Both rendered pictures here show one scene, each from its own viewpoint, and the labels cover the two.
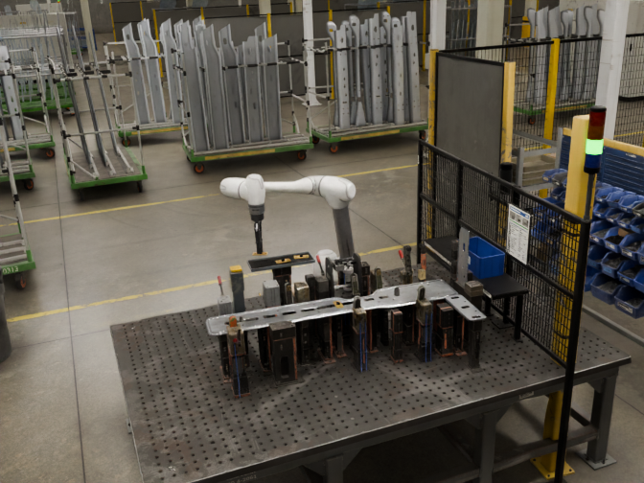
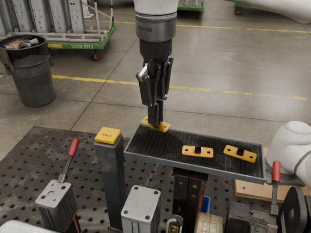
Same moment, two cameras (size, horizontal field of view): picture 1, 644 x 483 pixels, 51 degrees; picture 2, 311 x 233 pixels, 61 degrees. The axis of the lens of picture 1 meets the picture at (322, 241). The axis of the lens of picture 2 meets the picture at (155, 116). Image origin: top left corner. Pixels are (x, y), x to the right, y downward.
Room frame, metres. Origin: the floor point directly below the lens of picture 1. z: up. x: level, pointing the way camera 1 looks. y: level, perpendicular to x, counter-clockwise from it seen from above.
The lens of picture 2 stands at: (3.02, 0.05, 1.65)
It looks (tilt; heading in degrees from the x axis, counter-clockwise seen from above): 35 degrees down; 31
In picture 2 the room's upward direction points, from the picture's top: straight up
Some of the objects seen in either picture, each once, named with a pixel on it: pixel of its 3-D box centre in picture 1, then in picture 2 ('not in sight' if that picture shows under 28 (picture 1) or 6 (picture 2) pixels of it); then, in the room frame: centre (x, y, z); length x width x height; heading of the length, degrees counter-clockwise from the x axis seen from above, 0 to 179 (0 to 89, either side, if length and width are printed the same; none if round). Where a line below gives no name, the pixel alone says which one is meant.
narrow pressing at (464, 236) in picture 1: (463, 257); not in sight; (3.46, -0.78, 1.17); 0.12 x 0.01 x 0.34; 15
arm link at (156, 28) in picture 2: (256, 208); (155, 24); (3.52, 0.35, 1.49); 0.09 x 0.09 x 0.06
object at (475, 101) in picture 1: (466, 170); not in sight; (5.86, -1.32, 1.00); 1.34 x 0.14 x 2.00; 21
